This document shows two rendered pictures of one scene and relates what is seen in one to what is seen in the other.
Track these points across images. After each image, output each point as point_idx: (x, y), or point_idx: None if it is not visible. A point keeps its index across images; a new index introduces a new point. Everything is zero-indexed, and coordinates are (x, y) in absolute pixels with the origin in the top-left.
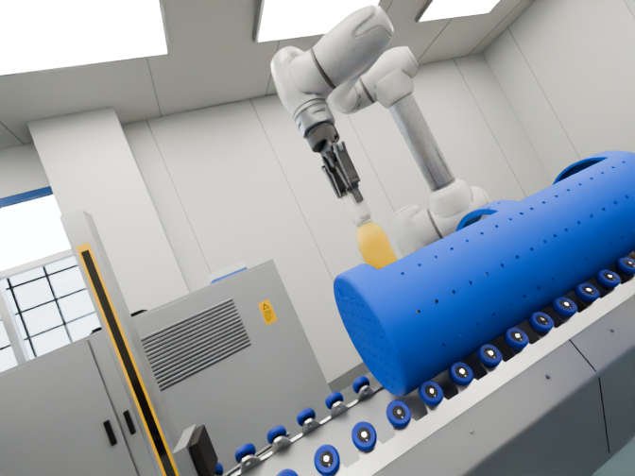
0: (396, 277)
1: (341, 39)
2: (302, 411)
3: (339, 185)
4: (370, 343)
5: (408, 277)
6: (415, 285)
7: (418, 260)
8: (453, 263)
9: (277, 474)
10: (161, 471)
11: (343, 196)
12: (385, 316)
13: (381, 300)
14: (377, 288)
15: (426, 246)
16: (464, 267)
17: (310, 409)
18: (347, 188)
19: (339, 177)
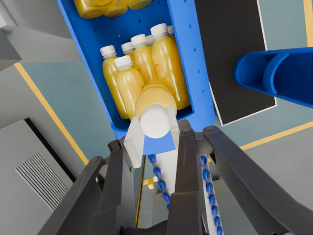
0: (204, 98)
1: None
2: (154, 161)
3: (131, 184)
4: None
5: (205, 87)
6: (207, 85)
7: (195, 69)
8: (198, 38)
9: (202, 165)
10: (138, 227)
11: (138, 164)
12: (214, 114)
13: (213, 115)
14: (209, 117)
15: (182, 49)
16: (199, 32)
17: (153, 156)
18: (200, 158)
19: (127, 196)
